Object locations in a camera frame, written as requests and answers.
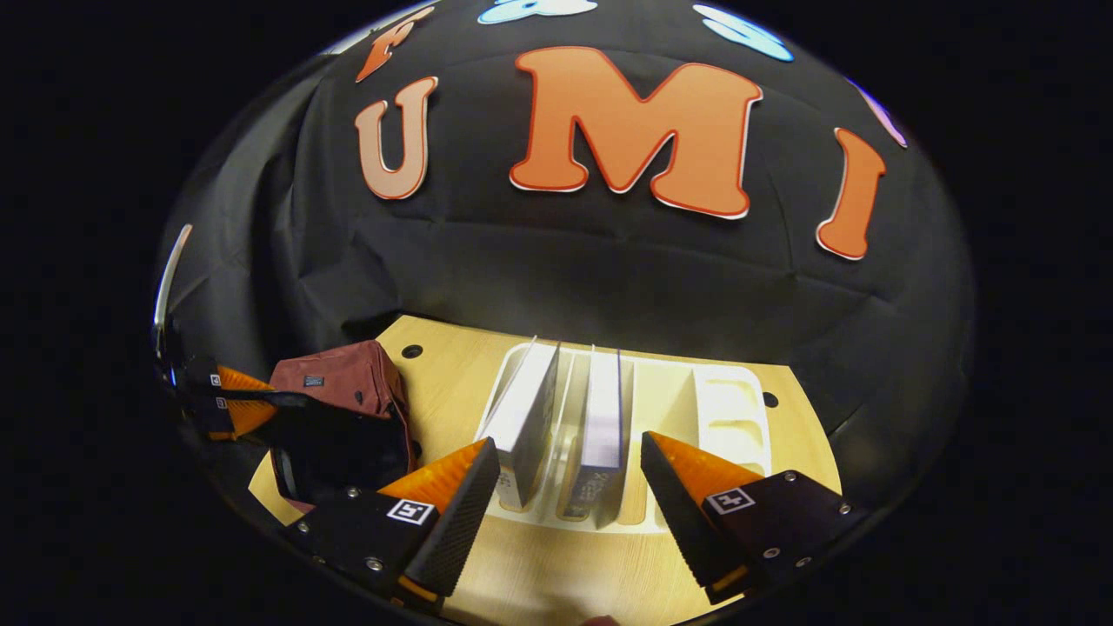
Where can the black backdrop cloth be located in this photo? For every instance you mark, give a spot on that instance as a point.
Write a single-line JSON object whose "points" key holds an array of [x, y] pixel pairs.
{"points": [[609, 278]]}

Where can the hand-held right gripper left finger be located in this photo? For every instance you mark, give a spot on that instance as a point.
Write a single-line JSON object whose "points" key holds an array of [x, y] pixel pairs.
{"points": [[461, 522]]}

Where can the white portrait cover book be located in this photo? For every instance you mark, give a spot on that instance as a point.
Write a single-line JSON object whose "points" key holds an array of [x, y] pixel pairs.
{"points": [[530, 409]]}

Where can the maroon schoolbag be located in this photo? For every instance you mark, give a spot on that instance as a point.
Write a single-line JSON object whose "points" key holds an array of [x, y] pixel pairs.
{"points": [[343, 382]]}

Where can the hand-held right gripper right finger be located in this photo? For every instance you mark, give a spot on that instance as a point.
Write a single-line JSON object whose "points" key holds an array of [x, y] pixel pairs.
{"points": [[683, 522]]}

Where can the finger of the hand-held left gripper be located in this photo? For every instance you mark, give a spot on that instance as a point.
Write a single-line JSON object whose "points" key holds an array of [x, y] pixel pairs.
{"points": [[239, 380], [243, 398]]}

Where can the white bookshelf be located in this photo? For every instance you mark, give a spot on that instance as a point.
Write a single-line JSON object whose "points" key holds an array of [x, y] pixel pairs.
{"points": [[730, 417]]}

